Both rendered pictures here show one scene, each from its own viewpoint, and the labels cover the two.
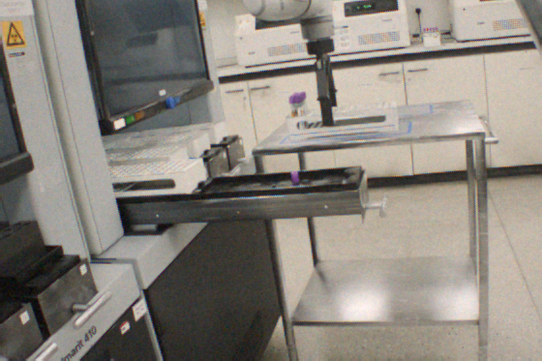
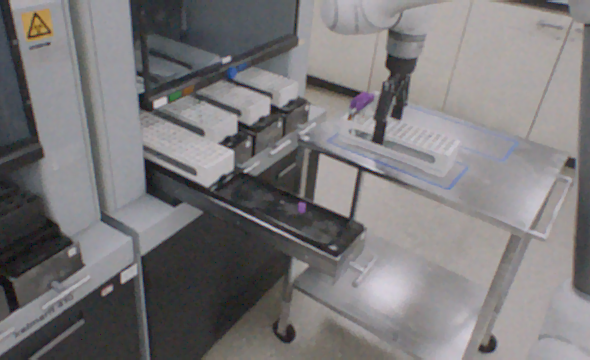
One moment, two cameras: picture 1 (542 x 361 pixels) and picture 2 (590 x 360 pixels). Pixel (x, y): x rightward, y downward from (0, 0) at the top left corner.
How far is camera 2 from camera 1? 0.46 m
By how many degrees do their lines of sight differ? 23
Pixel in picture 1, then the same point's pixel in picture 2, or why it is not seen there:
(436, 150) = (565, 129)
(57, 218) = (69, 189)
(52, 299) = (29, 280)
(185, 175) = (206, 171)
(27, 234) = (27, 211)
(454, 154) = not seen: hidden behind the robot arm
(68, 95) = (103, 77)
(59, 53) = (97, 36)
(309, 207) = (293, 249)
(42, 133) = (64, 118)
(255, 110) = not seen: hidden behind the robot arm
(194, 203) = (206, 198)
